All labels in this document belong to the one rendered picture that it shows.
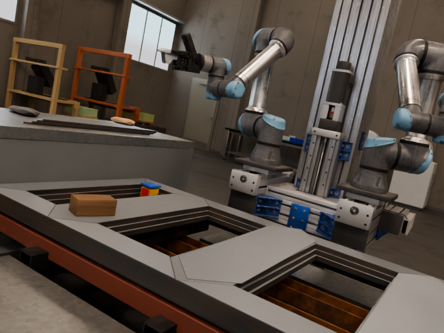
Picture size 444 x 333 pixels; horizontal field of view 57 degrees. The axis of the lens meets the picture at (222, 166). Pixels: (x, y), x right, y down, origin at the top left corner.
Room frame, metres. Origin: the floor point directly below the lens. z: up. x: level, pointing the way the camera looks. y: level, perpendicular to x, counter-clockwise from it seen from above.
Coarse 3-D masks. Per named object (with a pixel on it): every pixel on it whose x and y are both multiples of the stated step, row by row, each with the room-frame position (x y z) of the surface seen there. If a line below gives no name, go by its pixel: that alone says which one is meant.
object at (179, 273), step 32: (32, 192) 1.28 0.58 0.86; (64, 192) 1.39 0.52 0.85; (96, 192) 1.50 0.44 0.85; (128, 192) 1.65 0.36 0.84; (160, 192) 1.70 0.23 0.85; (32, 224) 1.09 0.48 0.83; (128, 224) 1.19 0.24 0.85; (160, 224) 1.31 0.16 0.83; (224, 224) 1.51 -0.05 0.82; (256, 224) 1.46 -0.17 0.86; (96, 256) 0.95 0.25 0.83; (128, 256) 0.90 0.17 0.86; (320, 256) 1.32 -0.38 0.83; (352, 256) 1.28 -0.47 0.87; (160, 288) 0.85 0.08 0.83; (192, 288) 0.81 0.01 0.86; (256, 288) 0.95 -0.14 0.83; (224, 320) 0.76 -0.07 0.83; (256, 320) 0.73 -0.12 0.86
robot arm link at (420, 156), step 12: (432, 48) 1.68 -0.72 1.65; (432, 60) 1.69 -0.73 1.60; (420, 72) 1.72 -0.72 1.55; (432, 72) 1.68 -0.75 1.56; (420, 84) 1.73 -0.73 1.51; (432, 84) 1.69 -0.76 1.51; (420, 96) 1.71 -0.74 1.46; (432, 96) 1.69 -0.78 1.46; (432, 108) 1.70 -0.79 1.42; (408, 132) 1.72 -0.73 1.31; (408, 144) 1.69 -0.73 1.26; (420, 144) 1.68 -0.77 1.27; (408, 156) 1.68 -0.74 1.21; (420, 156) 1.68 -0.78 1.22; (432, 156) 1.69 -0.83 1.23; (396, 168) 1.71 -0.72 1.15; (408, 168) 1.69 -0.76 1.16; (420, 168) 1.68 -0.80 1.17
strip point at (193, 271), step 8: (184, 264) 0.92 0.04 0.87; (192, 264) 0.93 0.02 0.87; (184, 272) 0.88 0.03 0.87; (192, 272) 0.89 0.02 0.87; (200, 272) 0.89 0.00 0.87; (208, 272) 0.90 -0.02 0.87; (216, 272) 0.91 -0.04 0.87; (208, 280) 0.86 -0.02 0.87; (216, 280) 0.87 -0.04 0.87; (224, 280) 0.88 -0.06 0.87; (232, 280) 0.89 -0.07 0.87
